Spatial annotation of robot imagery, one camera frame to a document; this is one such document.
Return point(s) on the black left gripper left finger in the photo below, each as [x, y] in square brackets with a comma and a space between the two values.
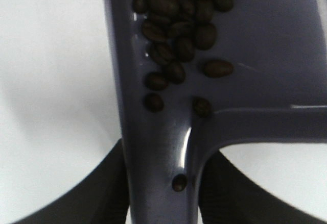
[101, 197]

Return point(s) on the pile of coffee beans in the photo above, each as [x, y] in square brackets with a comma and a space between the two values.
[182, 25]

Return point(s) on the grey plastic dustpan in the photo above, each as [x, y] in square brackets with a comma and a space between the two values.
[263, 81]

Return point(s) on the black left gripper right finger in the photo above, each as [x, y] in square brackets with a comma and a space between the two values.
[228, 196]

